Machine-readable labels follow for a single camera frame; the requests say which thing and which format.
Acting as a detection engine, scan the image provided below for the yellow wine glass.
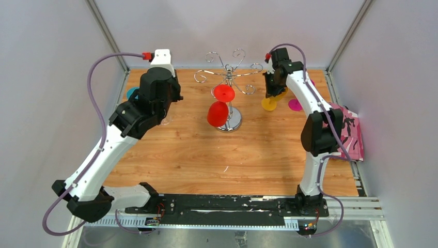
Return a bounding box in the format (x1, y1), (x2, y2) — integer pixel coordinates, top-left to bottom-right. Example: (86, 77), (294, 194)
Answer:
(261, 88), (288, 111)

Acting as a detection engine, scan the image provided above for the pink wine glass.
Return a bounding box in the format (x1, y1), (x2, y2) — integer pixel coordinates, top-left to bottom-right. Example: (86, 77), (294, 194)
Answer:
(286, 79), (319, 115)

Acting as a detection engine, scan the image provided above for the chrome wine glass rack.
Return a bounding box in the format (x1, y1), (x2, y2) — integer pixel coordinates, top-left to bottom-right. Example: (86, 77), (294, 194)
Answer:
(194, 49), (263, 133)

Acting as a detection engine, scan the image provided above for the red wine glass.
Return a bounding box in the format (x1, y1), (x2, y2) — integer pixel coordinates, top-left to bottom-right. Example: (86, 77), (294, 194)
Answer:
(207, 84), (236, 127)

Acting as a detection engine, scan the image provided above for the clear wine glass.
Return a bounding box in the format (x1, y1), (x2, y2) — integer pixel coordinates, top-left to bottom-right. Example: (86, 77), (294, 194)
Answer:
(161, 115), (173, 126)

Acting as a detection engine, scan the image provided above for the blue wine glass front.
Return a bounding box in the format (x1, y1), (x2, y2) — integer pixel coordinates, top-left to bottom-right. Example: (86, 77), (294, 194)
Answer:
(126, 87), (139, 100)

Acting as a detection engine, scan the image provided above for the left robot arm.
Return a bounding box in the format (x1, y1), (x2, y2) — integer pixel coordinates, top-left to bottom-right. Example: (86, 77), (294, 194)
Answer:
(52, 67), (183, 223)

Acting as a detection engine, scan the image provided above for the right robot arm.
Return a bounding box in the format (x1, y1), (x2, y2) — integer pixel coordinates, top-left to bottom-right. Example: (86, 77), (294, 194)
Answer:
(263, 48), (343, 216)

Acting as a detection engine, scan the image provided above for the pink camouflage cloth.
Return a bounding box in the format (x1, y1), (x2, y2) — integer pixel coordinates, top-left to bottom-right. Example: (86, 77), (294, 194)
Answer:
(330, 103), (364, 162)

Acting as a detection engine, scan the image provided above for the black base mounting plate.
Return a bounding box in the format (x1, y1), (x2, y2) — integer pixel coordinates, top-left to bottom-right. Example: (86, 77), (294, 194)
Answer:
(124, 194), (329, 226)

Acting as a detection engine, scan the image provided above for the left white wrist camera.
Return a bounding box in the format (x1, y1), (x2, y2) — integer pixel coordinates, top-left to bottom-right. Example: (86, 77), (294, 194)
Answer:
(150, 49), (175, 76)

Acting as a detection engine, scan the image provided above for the aluminium frame rail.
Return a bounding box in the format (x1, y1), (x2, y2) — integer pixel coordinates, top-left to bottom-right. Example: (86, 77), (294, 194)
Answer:
(86, 194), (384, 231)

